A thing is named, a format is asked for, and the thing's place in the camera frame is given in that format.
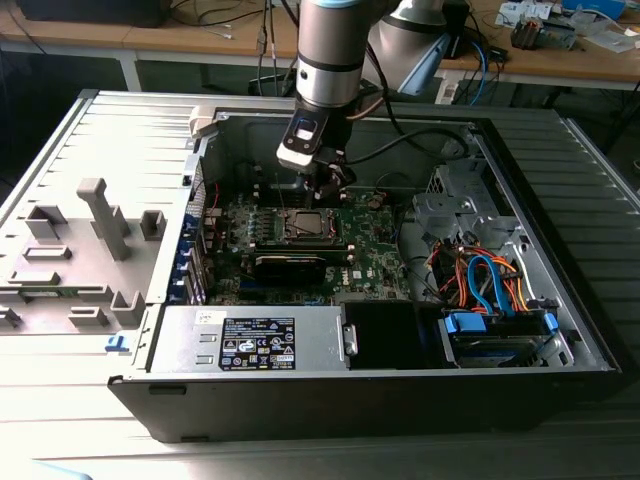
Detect thin metal locking lever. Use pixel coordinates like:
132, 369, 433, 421
274, 172, 289, 216

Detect metal socket cover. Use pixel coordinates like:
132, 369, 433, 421
283, 207, 342, 242

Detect silver green CPU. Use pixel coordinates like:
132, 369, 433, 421
292, 210, 326, 238

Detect CPU socket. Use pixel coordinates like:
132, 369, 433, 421
282, 205, 344, 244

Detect white power strip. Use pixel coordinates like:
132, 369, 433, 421
435, 69, 462, 105

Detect silver drive cage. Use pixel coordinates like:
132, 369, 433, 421
412, 137, 525, 251

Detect green motherboard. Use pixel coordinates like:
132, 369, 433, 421
199, 189, 416, 307

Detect black graphics card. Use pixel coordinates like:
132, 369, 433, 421
241, 252, 327, 289

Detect black upright stand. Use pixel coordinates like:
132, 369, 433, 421
443, 0, 474, 61

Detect copper heatsink cooler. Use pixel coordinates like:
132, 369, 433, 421
509, 13, 545, 50

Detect wooden desk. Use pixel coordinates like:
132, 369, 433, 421
0, 0, 640, 109

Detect white printed packet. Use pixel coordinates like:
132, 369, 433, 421
494, 0, 557, 27

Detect blue carrier hard disk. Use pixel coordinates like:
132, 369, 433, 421
438, 305, 562, 370

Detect grey metal computer part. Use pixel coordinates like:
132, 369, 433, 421
542, 14, 584, 51

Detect grey parts rack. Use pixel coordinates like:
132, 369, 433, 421
0, 177, 171, 337

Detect silver power supply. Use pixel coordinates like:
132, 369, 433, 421
148, 303, 352, 375

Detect black rectangular device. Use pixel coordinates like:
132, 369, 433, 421
16, 0, 167, 30

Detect black PC case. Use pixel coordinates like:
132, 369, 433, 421
107, 102, 624, 444

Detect blue box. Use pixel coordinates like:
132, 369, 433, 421
561, 0, 627, 20

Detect clear plastic bag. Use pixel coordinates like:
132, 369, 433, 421
579, 19, 640, 55

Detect green RAM stick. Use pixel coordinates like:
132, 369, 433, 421
22, 286, 109, 300

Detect light blue plastic object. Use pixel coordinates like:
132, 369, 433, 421
30, 459, 99, 480

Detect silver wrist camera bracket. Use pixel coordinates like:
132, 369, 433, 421
275, 112, 332, 175

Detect black camera cable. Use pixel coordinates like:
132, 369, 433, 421
344, 42, 474, 166

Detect blue hanging cable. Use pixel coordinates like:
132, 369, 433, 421
469, 39, 494, 107

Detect blue flat data cable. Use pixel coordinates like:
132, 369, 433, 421
467, 253, 516, 317

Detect orange red wire bundle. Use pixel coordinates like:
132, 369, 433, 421
432, 243, 532, 312

